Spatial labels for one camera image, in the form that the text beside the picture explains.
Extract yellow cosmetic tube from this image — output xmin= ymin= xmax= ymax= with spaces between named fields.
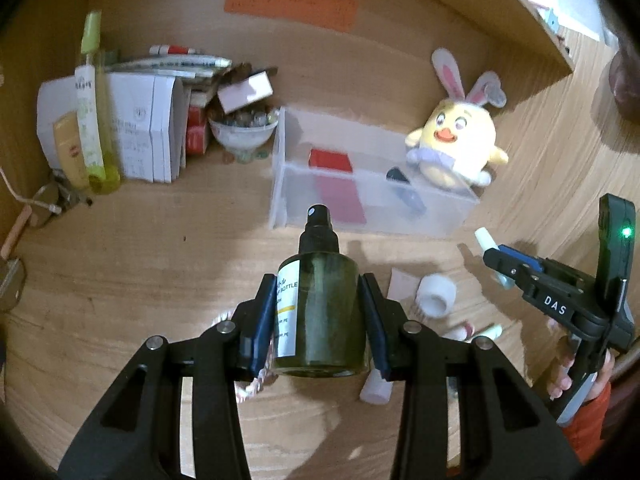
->
xmin=53 ymin=112 xmax=92 ymax=191

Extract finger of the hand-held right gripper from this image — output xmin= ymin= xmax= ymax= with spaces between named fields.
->
xmin=482 ymin=249 xmax=532 ymax=297
xmin=497 ymin=244 xmax=544 ymax=274

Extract tan metal object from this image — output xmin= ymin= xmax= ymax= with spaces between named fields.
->
xmin=0 ymin=255 xmax=27 ymax=313

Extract white cable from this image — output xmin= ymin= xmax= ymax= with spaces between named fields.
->
xmin=0 ymin=167 xmax=62 ymax=212

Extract pink braided hair tie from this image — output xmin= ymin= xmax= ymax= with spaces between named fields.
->
xmin=215 ymin=310 xmax=277 ymax=404

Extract yellow-green liquid bottle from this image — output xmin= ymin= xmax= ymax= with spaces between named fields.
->
xmin=75 ymin=10 xmax=122 ymax=196

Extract white mint lip tube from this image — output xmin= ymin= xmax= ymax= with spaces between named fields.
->
xmin=470 ymin=323 xmax=503 ymax=345

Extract clear plastic storage box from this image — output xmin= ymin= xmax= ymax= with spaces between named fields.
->
xmin=269 ymin=106 xmax=481 ymax=239

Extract person's right hand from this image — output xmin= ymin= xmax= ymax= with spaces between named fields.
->
xmin=546 ymin=316 xmax=577 ymax=402

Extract white ceramic bowl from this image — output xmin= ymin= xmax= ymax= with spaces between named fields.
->
xmin=207 ymin=106 xmax=279 ymax=163

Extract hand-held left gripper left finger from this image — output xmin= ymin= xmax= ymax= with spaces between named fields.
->
xmin=57 ymin=274 xmax=281 ymax=480

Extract dark green spray bottle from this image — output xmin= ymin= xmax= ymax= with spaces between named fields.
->
xmin=272 ymin=204 xmax=373 ymax=378

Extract white printed cardboard box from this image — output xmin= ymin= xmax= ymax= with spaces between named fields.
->
xmin=106 ymin=72 xmax=173 ymax=183

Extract small pink white box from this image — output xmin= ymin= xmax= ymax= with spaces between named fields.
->
xmin=216 ymin=71 xmax=275 ymax=114

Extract black tube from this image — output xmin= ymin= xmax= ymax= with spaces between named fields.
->
xmin=386 ymin=166 xmax=427 ymax=216

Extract red flat box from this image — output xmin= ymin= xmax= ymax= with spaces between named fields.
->
xmin=308 ymin=148 xmax=367 ymax=224

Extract wooden shelf board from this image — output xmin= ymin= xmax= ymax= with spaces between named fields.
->
xmin=365 ymin=0 xmax=576 ymax=77

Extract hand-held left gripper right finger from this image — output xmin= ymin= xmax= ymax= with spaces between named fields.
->
xmin=358 ymin=273 xmax=583 ymax=480

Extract thin white cardboard box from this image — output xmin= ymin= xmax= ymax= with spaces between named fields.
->
xmin=152 ymin=75 xmax=187 ymax=183

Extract yellow chick plush toy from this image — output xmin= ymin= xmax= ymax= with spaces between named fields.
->
xmin=404 ymin=48 xmax=510 ymax=191

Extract eyeglasses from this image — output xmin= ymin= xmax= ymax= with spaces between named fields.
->
xmin=20 ymin=180 xmax=94 ymax=231

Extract red white marker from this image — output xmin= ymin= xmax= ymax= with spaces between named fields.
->
xmin=149 ymin=44 xmax=199 ymax=57

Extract mint white small tube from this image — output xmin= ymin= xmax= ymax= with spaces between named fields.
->
xmin=474 ymin=227 xmax=516 ymax=289

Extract person's right forearm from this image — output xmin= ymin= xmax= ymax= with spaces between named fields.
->
xmin=562 ymin=380 xmax=614 ymax=463

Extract glass pebbles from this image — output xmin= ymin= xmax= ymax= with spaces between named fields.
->
xmin=210 ymin=106 xmax=278 ymax=165

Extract orange paper note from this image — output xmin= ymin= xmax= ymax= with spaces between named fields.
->
xmin=223 ymin=0 xmax=359 ymax=32

